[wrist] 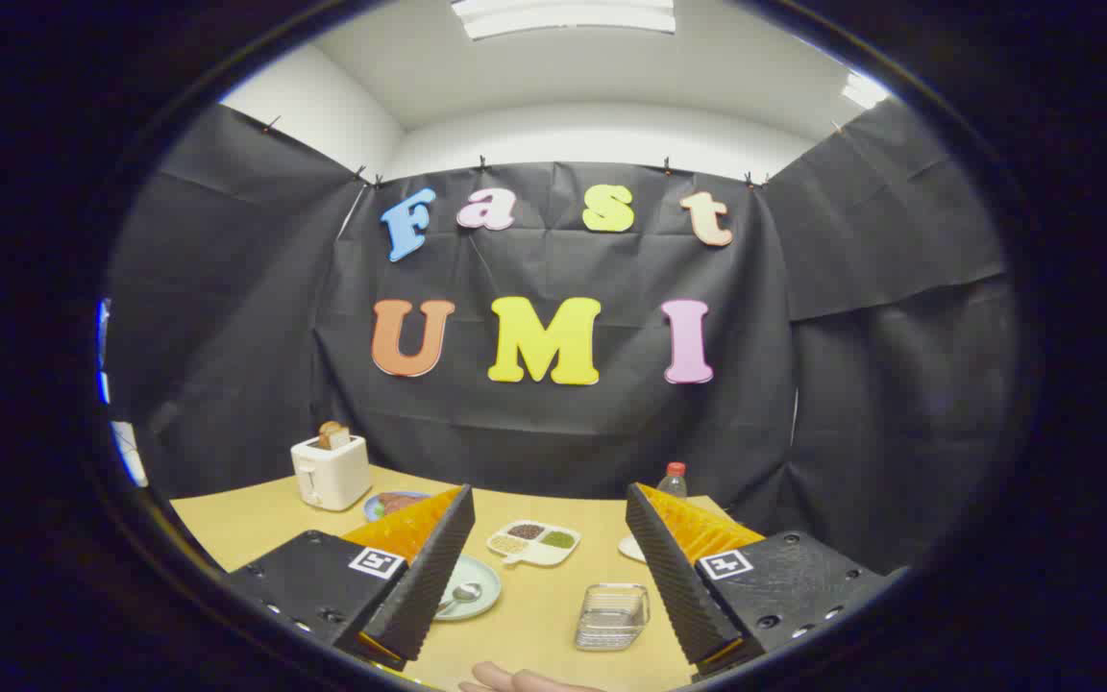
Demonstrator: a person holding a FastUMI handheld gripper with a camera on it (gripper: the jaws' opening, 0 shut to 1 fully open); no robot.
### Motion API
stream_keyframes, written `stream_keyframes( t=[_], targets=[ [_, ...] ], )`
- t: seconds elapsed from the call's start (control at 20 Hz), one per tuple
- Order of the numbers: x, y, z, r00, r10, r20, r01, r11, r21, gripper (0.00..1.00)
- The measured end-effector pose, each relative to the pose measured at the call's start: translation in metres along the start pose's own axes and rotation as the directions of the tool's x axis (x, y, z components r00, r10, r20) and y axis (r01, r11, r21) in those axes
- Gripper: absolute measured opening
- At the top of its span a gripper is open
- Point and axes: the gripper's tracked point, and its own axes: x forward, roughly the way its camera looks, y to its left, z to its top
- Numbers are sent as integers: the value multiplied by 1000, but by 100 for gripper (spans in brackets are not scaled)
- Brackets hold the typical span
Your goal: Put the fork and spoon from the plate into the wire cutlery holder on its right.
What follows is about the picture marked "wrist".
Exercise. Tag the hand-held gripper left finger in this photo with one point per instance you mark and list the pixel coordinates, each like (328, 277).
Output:
(438, 567)

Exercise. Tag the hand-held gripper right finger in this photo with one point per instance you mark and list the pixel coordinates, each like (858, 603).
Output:
(669, 577)

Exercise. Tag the pale green plate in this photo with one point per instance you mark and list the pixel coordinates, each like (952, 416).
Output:
(481, 577)

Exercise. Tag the white square coaster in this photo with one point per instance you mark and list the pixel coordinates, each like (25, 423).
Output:
(630, 548)

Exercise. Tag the brown steak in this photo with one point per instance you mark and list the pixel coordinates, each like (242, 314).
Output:
(400, 502)

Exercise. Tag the blue plate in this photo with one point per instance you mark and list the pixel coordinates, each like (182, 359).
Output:
(371, 507)

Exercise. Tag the red-capped water bottle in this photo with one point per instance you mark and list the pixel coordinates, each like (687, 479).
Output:
(673, 483)

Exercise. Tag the white divided bean dish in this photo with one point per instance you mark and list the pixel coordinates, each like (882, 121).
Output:
(534, 543)

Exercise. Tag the white toaster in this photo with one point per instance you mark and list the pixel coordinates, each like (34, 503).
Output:
(331, 476)

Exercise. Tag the brown bread slice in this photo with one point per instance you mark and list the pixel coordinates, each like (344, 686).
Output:
(333, 435)

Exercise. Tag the black backdrop cloth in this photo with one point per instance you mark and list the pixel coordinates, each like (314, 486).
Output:
(563, 432)

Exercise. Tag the small ceiling light panel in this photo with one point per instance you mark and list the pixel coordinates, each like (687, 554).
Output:
(863, 90)

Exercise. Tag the large ceiling light panel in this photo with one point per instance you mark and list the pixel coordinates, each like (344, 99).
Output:
(563, 17)

